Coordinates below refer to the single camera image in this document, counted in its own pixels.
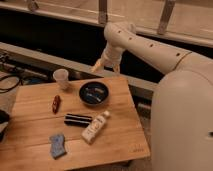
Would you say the black cable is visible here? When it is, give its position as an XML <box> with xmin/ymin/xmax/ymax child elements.
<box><xmin>0</xmin><ymin>73</ymin><xmax>24</xmax><ymax>94</ymax></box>

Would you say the metal window bracket middle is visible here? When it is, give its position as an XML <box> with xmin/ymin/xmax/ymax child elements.
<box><xmin>98</xmin><ymin>0</ymin><xmax>108</xmax><ymax>24</ymax></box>

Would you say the metal window bracket right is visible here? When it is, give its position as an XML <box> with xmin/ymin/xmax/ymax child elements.
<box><xmin>157</xmin><ymin>0</ymin><xmax>176</xmax><ymax>35</ymax></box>

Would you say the metal window bracket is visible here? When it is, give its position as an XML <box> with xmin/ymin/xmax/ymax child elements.
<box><xmin>157</xmin><ymin>0</ymin><xmax>176</xmax><ymax>35</ymax></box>
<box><xmin>98</xmin><ymin>0</ymin><xmax>108</xmax><ymax>24</ymax></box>

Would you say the red brown small object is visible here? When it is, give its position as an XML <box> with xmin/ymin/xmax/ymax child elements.
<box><xmin>52</xmin><ymin>95</ymin><xmax>61</xmax><ymax>114</ymax></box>

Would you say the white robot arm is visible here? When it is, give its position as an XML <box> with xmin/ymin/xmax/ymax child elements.
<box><xmin>92</xmin><ymin>22</ymin><xmax>213</xmax><ymax>171</ymax></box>

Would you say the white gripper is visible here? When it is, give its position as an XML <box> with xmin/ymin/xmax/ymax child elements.
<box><xmin>91</xmin><ymin>45</ymin><xmax>122</xmax><ymax>74</ymax></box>

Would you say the dark blue bowl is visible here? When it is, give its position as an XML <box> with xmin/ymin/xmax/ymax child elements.
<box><xmin>79</xmin><ymin>81</ymin><xmax>109</xmax><ymax>106</ymax></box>

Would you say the white plastic bottle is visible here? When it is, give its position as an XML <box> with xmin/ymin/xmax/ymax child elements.
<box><xmin>82</xmin><ymin>111</ymin><xmax>110</xmax><ymax>144</ymax></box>

